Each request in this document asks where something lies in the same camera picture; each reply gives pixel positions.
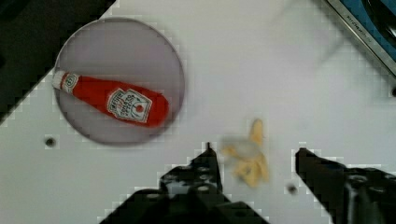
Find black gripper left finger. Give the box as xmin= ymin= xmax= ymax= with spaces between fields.
xmin=99 ymin=146 xmax=269 ymax=224

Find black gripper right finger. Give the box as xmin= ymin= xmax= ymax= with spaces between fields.
xmin=295 ymin=147 xmax=396 ymax=224

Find plush peeled banana toy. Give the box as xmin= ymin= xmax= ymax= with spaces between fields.
xmin=220 ymin=119 xmax=269 ymax=188

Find plush red ketchup bottle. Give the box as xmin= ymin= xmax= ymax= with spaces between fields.
xmin=52 ymin=71 xmax=169 ymax=128

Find grey round plate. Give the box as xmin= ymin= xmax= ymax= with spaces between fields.
xmin=54 ymin=18 xmax=185 ymax=146

